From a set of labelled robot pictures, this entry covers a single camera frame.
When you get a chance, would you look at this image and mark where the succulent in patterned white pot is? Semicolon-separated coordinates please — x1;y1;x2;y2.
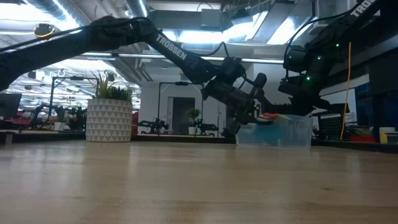
85;70;134;143

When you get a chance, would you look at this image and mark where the black yellow ceiling cable reel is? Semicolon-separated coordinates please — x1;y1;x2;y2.
33;23;57;40

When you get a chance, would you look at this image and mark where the linear ceiling light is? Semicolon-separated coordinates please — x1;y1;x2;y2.
201;56;284;65
117;53;169;60
79;52;114;59

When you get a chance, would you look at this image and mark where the silver spiral air duct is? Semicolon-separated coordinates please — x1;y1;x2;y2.
27;0;144;83

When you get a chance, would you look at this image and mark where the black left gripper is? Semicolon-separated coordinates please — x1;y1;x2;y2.
200;57;268;138

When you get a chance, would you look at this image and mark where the black metal stand frame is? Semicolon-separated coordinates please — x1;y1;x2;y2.
157;81;205;134
48;76;100;119

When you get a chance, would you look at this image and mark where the small potted green plant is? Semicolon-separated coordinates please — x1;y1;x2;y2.
185;108;202;136

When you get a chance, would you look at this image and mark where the clear plastic basket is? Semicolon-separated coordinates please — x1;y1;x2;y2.
235;113;314;149

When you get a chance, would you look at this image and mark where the black desk monitor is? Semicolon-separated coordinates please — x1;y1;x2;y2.
0;93;22;118

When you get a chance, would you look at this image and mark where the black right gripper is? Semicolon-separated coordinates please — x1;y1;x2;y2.
264;45;351;118

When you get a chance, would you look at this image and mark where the dark grey door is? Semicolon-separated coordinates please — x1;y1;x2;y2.
172;96;196;135

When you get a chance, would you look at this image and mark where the red flat tray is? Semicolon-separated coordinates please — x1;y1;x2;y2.
348;134;377;143

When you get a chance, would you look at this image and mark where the whiteboard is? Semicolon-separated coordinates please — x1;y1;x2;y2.
320;88;358;124

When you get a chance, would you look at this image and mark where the black perforated crate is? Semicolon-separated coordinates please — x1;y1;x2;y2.
318;113;349;140

